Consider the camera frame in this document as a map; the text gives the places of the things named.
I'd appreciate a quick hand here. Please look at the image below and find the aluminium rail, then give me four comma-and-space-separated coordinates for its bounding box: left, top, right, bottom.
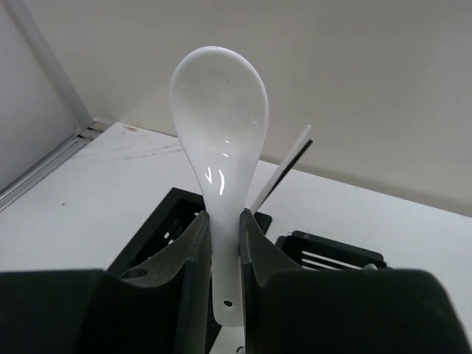
1, 1, 107, 209

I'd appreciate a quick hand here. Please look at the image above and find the large white ceramic spoon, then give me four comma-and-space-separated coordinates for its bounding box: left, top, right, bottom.
362, 263, 378, 271

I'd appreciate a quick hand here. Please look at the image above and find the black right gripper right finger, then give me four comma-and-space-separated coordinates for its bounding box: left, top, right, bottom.
240, 210, 465, 353

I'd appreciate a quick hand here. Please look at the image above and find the small white ceramic spoon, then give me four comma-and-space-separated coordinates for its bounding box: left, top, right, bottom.
169, 46, 268, 327

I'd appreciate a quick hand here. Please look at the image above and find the black slotted utensil container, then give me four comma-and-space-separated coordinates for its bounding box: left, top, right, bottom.
108, 187, 273, 274

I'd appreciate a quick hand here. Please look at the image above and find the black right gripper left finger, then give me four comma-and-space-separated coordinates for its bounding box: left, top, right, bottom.
1, 212, 210, 353

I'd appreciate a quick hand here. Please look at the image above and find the black chopstick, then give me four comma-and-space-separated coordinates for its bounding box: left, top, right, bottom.
261, 139, 313, 204

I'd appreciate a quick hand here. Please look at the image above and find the white chopstick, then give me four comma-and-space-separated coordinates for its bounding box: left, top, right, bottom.
249, 125, 311, 214

